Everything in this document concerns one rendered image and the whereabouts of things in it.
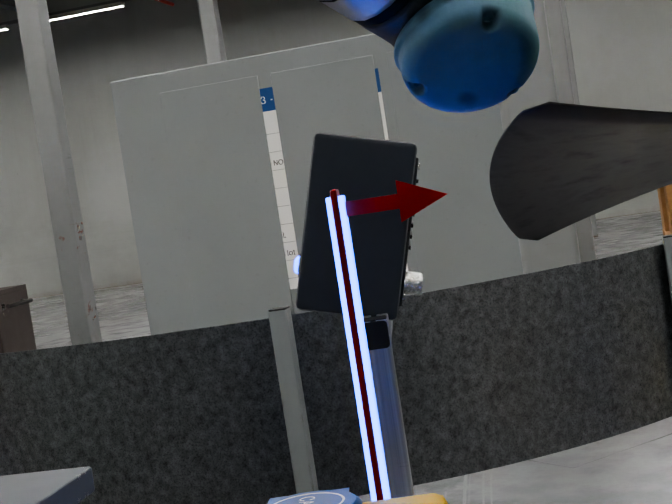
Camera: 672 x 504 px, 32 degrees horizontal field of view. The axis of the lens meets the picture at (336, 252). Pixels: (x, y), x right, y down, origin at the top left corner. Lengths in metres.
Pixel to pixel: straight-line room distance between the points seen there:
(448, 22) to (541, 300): 2.02
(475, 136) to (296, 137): 1.05
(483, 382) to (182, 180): 4.75
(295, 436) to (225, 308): 4.67
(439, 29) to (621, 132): 0.11
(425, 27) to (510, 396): 2.00
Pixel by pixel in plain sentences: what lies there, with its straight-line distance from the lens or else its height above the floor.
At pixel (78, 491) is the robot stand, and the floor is 0.99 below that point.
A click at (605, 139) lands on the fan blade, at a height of 1.20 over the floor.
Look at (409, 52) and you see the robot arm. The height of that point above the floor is 1.25.
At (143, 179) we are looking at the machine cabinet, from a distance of 7.19.
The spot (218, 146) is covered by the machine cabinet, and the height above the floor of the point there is 1.56.
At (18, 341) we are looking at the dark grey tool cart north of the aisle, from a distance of 7.49.
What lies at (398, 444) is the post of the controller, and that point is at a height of 0.93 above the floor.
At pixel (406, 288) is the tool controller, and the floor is 1.07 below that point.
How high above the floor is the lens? 1.19
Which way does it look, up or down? 3 degrees down
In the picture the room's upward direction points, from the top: 9 degrees counter-clockwise
